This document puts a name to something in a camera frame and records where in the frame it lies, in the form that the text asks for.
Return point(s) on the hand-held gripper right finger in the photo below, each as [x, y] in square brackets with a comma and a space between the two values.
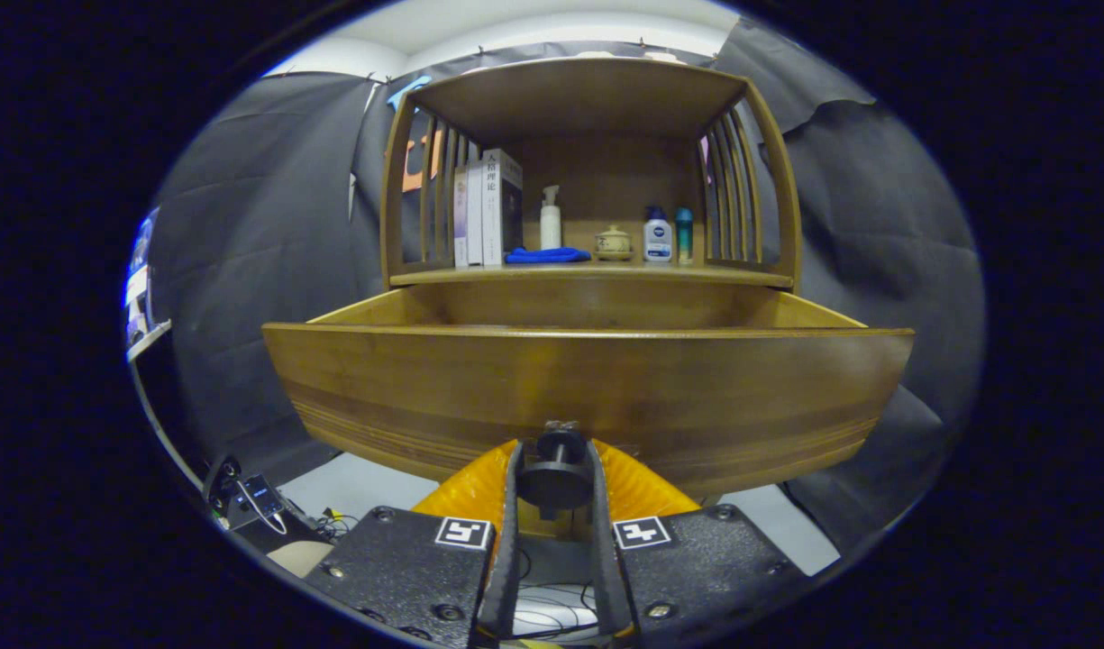
[696, 568]

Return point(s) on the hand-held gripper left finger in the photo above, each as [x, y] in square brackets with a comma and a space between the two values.
[407, 568]

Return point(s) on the black drawer knob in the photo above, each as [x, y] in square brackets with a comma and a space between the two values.
[556, 482]

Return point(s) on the wooden drawer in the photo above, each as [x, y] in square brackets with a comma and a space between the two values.
[425, 388]

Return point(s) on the wooden countertop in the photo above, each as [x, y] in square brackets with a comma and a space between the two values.
[606, 274]

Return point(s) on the wooden cabinet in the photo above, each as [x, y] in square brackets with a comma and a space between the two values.
[579, 90]

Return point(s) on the black device with screen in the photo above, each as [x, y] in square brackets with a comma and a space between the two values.
[259, 496]

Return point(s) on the white lotion bottle blue cap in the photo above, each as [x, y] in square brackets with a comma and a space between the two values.
[658, 242]

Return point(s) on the teal spray bottle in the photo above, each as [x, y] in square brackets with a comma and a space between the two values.
[684, 236]

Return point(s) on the lidded ceramic teacup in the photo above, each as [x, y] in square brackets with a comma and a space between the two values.
[613, 243]

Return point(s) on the blue folded cloth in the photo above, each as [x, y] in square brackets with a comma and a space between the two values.
[547, 256]

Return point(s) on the lilac book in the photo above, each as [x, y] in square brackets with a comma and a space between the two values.
[460, 221]

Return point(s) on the white book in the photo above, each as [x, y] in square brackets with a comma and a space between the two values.
[475, 216]

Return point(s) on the white pump bottle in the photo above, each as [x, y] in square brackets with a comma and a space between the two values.
[551, 225]

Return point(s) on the book with dark portrait cover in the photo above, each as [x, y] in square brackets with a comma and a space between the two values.
[508, 207]

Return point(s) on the computer monitor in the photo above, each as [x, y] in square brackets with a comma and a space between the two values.
[139, 270]

